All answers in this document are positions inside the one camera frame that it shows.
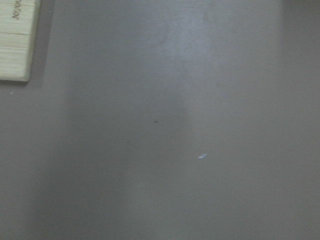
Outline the wooden cutting board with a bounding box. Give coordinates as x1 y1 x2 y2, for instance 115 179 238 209
0 0 41 82

